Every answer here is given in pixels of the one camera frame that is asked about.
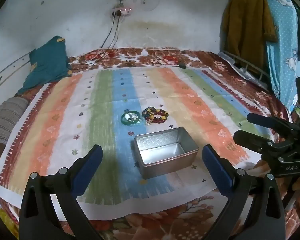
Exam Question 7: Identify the black cable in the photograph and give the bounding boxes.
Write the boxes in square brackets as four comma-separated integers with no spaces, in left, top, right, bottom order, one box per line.
[100,14,116,50]
[109,14,122,51]

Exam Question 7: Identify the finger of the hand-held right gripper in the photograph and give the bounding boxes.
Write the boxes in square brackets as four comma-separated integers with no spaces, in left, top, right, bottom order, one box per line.
[247,112,300,136]
[233,130,275,156]

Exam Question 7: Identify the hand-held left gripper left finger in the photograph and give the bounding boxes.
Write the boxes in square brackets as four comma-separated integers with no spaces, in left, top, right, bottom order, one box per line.
[19,144,103,240]

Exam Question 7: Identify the teal cloth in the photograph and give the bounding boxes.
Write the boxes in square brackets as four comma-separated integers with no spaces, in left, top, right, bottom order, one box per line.
[17,35,73,95]

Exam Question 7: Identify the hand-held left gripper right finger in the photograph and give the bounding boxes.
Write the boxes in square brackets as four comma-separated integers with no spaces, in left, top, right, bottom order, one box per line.
[202,144,287,240]

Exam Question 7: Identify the silver metal tin box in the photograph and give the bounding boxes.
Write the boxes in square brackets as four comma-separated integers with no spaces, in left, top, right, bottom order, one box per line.
[133,127,199,180]

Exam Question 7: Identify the blue printed hanging cloth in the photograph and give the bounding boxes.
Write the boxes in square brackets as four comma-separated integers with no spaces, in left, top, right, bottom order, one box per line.
[245,0,300,110]

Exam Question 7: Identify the white metal rack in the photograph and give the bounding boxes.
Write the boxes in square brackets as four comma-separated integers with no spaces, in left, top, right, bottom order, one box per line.
[219,50,273,90]

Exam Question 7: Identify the striped pastel cloth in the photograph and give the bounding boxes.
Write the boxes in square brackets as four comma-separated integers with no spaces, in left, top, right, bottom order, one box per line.
[0,66,278,220]

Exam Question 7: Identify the grey striped pillow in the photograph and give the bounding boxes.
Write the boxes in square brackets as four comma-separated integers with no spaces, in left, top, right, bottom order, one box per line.
[0,96,30,145]

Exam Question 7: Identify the green bangle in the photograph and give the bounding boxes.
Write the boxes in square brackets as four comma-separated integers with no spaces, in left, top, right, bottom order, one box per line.
[121,110,141,125]

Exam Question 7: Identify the multicolour bead bracelet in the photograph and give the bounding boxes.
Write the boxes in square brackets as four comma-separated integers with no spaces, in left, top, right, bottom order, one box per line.
[141,107,165,118]

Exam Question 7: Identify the red bead bracelet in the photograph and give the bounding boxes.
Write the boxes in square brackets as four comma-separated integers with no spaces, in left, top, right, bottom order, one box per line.
[144,114,169,125]

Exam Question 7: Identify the white power strip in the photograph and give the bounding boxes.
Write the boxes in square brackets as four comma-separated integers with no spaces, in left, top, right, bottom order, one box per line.
[111,7,133,17]

